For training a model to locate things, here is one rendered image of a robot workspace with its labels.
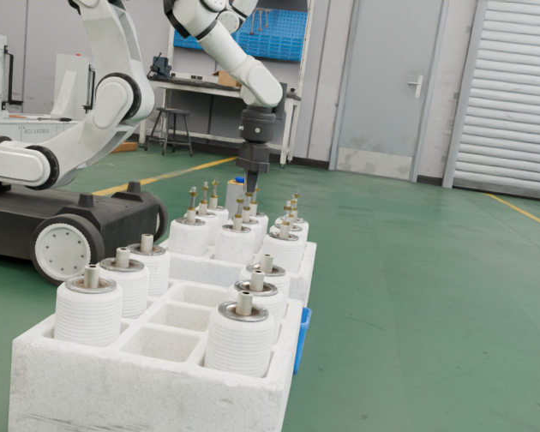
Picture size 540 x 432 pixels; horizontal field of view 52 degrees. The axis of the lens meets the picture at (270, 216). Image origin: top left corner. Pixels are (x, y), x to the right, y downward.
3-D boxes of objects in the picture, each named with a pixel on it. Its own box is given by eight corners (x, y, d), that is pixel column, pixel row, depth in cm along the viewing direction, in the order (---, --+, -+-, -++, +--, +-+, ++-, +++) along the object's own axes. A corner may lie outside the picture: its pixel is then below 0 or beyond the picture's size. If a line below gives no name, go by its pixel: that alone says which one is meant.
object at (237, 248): (212, 305, 133) (220, 232, 130) (206, 291, 142) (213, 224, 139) (250, 306, 136) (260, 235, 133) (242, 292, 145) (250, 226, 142)
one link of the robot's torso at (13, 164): (-16, 183, 171) (-15, 140, 168) (21, 177, 190) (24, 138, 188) (45, 193, 168) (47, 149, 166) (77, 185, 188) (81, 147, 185)
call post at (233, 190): (215, 277, 178) (226, 183, 172) (220, 272, 185) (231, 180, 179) (237, 281, 177) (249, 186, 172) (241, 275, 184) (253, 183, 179)
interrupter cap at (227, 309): (212, 318, 78) (213, 314, 78) (223, 302, 85) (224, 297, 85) (264, 327, 77) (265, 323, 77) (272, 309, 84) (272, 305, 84)
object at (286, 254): (291, 303, 143) (302, 235, 139) (293, 315, 133) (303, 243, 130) (255, 297, 143) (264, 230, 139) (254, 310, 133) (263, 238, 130)
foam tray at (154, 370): (5, 453, 81) (11, 339, 78) (114, 348, 119) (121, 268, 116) (265, 509, 77) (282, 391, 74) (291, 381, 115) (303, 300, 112)
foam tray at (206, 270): (141, 321, 135) (147, 251, 132) (185, 278, 173) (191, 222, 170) (297, 351, 131) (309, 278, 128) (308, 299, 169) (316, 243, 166)
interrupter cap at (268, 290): (229, 293, 89) (230, 289, 89) (237, 280, 97) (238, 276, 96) (275, 301, 88) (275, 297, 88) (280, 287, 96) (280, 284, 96)
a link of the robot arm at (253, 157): (279, 173, 142) (285, 127, 140) (245, 171, 137) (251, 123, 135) (255, 166, 152) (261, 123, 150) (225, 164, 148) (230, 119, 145)
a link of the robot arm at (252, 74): (272, 111, 137) (236, 72, 131) (256, 109, 145) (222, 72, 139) (288, 92, 138) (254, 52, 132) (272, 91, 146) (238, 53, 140)
